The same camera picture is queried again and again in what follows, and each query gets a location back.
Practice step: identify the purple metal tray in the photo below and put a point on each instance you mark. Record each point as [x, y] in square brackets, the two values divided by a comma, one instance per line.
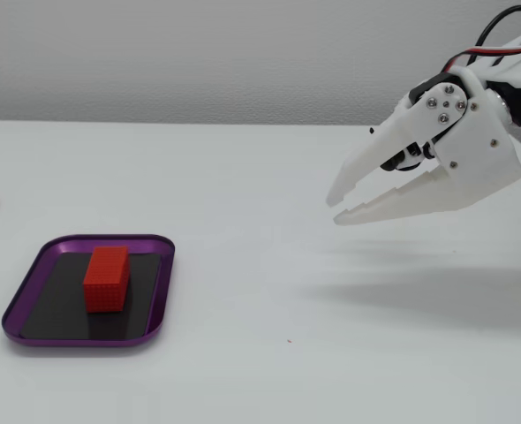
[26, 305]

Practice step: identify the red textured cube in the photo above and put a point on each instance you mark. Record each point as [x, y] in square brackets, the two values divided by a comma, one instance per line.
[107, 280]

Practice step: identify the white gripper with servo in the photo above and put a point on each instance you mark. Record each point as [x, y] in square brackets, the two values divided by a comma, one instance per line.
[481, 146]

